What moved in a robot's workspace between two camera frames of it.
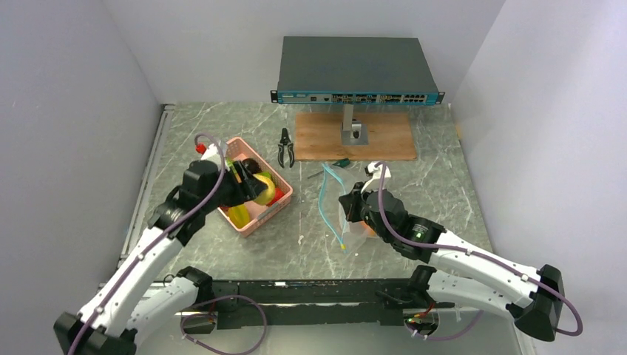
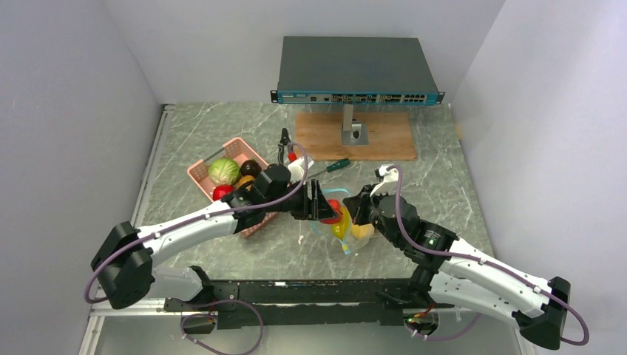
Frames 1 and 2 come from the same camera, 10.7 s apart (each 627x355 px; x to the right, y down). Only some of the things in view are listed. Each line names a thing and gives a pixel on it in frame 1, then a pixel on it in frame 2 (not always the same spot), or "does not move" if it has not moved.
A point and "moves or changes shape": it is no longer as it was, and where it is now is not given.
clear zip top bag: (348, 233) moves or changes shape
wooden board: (318, 137) does not move
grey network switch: (356, 70) does not move
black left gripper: (253, 186) -> (317, 208)
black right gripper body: (358, 209) does not move
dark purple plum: (252, 165) does not move
